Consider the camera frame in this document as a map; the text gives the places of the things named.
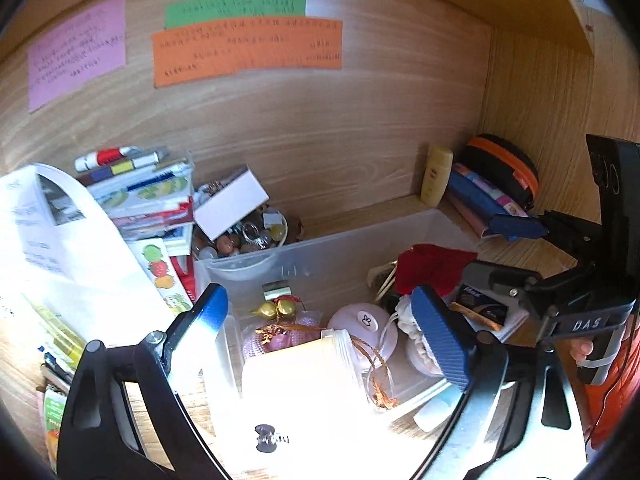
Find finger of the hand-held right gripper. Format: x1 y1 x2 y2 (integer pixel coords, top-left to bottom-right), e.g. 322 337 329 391
489 209 603 266
460 260 576 318

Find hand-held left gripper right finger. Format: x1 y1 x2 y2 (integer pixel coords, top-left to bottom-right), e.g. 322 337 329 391
407 284 588 480

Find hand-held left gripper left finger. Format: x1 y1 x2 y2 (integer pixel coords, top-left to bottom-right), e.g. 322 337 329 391
56 282 236 480

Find pink rope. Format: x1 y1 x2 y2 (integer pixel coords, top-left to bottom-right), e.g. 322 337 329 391
242 310 326 361

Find white plastic jar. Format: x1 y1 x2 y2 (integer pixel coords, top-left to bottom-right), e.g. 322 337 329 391
240 327 366 411

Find clear plastic bin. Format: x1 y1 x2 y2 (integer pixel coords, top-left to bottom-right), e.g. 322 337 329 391
192 209 531 441

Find person's right hand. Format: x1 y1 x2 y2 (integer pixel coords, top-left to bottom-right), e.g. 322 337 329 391
570 336 593 366

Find black card packet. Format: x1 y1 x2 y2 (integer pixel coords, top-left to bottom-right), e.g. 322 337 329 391
447 282 511 331

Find white frilly cloth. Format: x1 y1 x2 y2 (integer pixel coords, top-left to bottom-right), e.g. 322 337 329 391
397 294 446 361

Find pink book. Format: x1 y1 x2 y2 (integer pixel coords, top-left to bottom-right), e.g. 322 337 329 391
445 192 496 238

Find red box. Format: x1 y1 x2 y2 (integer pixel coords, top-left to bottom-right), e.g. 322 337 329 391
170 255 198 306

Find blue folding umbrella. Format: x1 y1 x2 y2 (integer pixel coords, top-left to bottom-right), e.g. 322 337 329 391
447 162 531 221

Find red cloth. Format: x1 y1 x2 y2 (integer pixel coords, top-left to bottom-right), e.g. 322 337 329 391
397 244 481 298

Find black pouch with orange zipper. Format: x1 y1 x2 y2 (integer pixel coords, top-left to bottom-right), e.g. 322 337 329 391
460 133 540 211

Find white bowl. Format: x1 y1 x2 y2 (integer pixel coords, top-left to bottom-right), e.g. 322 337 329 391
197 215 290 281

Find cartoon sticker sheet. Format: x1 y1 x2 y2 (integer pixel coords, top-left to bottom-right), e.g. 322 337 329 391
132 240 193 316

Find small white tube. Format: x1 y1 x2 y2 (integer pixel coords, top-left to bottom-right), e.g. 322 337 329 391
412 382 463 433

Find round white and pink container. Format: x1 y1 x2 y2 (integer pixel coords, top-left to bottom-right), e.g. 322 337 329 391
326 301 401 361

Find gold bell ornament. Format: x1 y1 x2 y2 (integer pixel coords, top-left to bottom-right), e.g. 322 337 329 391
250 296 303 321

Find blue and white booklet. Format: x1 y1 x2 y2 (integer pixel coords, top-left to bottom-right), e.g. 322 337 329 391
165 225 193 256

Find pile of beads and trinkets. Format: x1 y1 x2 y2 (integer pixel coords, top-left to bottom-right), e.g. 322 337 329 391
192 180 306 258

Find small yellow bottle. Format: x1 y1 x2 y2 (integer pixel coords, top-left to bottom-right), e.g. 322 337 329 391
420 146 455 207

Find red and white packet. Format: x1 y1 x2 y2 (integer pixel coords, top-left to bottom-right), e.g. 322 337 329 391
112 200 193 233

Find white cardboard box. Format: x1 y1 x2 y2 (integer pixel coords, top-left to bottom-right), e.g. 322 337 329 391
192 164 271 241

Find white printed paper sheets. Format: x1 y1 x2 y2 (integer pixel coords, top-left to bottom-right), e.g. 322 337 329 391
0 162 176 356

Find black hair clip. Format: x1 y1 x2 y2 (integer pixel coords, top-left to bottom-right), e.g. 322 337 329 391
254 424 291 453

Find yellow liquid bottle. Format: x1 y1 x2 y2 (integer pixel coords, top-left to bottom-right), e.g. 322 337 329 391
22 292 88 361

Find white packet with green print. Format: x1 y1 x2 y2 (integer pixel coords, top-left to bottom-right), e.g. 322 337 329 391
87 160 196 211

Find black pen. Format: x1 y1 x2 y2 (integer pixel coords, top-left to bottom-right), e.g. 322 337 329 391
40 355 76 396

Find green and orange packet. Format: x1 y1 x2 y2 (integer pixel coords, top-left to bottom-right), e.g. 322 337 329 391
42 382 68 476

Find blue box with yellow patch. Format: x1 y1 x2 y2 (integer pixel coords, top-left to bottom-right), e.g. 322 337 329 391
80 157 166 183

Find red and white tube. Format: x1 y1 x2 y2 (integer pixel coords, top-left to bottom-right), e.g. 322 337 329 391
74 145 168 172

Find orange paper note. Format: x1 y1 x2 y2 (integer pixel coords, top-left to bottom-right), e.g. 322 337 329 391
151 17 344 89

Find pink paper note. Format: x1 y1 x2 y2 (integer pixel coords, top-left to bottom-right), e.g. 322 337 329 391
27 0 127 113

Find green paper note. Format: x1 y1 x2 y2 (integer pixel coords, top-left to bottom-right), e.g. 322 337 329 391
164 0 307 30

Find gold tassel cord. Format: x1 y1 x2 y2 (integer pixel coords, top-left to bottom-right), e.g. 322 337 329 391
350 332 401 411

